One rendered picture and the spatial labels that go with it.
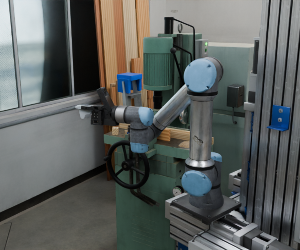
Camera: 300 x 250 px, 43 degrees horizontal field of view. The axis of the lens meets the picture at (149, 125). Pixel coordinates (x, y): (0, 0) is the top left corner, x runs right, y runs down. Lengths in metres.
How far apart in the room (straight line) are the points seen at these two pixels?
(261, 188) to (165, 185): 0.76
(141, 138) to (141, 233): 1.09
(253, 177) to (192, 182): 0.32
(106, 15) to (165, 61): 1.64
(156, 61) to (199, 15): 2.54
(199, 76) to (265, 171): 0.53
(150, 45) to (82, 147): 1.88
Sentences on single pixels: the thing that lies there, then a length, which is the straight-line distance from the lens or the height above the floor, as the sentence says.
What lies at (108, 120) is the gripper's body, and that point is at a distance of 1.64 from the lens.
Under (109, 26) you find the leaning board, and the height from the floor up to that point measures 1.55.
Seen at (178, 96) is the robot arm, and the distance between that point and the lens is 1.62.
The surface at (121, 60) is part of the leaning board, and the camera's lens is 4.03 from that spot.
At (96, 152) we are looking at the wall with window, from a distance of 4.09.
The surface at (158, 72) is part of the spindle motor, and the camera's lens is 2.27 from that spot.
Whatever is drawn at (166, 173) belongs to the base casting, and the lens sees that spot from 2.28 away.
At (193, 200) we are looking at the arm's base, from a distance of 1.72.
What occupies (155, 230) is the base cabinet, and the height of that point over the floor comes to 0.33.
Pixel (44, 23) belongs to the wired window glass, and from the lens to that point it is 3.54.
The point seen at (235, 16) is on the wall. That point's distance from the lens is 4.57.
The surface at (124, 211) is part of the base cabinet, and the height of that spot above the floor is 0.40.
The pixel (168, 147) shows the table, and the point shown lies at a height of 0.89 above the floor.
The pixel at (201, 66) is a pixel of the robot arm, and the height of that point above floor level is 1.44.
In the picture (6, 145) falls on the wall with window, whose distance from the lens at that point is 3.28.
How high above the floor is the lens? 1.60
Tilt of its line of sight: 15 degrees down
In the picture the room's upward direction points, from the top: straight up
